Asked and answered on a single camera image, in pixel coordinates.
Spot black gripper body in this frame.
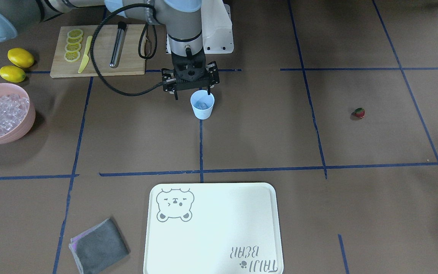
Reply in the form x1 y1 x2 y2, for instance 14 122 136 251
161 51 220 94

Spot wooden cutting board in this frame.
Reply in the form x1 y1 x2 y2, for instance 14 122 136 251
50 24 146 78

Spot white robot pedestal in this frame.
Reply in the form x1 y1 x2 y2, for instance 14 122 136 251
165 0 234 57

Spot yellow plastic knife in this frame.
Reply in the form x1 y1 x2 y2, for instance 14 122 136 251
78 36 93 73

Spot yellow lemon near bowl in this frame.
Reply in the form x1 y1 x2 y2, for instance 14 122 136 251
7 48 35 69

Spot yellow lemon near edge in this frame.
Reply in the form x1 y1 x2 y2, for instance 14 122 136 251
0 65 26 83

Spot lemon slice lower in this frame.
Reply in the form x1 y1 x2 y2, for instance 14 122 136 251
67 29 84 39

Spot red strawberry on table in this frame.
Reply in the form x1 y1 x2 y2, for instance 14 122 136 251
352 108 365 119

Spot pink bowl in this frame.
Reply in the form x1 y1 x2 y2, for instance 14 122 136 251
0 83 35 144

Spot cream bear tray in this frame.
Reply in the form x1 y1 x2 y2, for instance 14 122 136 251
143 182 284 274

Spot light blue plastic cup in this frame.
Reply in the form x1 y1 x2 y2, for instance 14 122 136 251
190 90 215 120

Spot grey folded cloth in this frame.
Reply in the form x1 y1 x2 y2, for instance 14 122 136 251
68 218 129 274

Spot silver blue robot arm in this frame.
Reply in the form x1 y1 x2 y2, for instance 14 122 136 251
0 0 220 97

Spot clear ice cubes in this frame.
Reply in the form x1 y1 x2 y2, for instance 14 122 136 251
0 94 30 137

